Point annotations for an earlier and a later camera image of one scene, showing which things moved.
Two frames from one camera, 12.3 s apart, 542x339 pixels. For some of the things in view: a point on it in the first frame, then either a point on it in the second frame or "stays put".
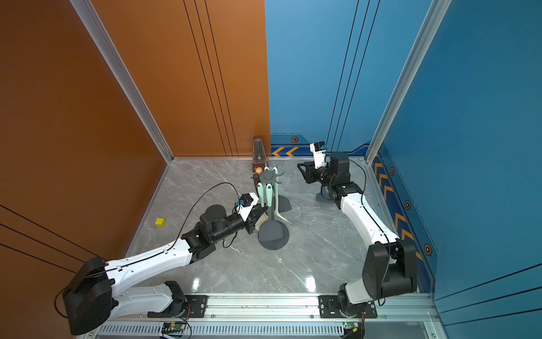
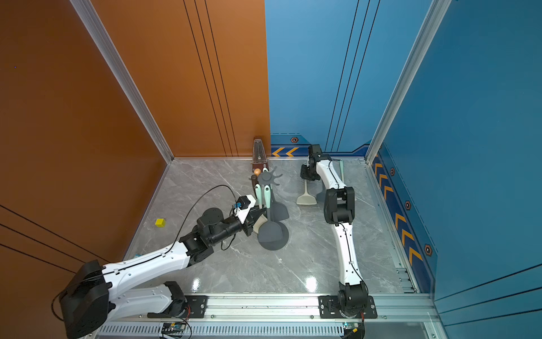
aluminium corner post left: [103, 40] stays put
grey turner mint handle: [284, 204] to [322, 196]
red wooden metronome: [259, 159] stays put
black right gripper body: [314, 175] stays put
